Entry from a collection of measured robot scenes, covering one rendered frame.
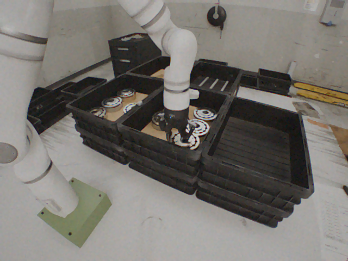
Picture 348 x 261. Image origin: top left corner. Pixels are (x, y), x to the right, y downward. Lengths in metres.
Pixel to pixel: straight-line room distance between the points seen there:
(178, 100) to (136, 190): 0.38
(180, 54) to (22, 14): 0.29
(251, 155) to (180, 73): 0.39
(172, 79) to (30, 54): 0.30
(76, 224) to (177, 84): 0.49
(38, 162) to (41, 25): 0.31
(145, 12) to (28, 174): 0.44
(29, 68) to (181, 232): 0.57
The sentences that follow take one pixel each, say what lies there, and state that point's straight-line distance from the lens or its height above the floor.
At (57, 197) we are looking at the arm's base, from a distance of 0.57.
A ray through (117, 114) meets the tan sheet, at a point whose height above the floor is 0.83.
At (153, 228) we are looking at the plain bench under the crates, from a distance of 0.60.
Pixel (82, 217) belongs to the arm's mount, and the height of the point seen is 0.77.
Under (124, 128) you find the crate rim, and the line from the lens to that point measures 0.56.
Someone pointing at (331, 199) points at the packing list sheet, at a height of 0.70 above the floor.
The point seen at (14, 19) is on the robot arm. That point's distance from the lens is 0.36.
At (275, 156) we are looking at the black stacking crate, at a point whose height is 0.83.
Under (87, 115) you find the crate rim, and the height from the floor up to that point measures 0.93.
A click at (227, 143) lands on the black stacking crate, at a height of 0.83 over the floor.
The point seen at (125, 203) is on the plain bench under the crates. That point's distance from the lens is 0.66.
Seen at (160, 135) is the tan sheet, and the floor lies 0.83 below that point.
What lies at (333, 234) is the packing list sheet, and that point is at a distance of 0.80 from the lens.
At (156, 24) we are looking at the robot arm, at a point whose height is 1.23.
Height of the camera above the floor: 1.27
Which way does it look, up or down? 39 degrees down
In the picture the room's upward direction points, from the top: straight up
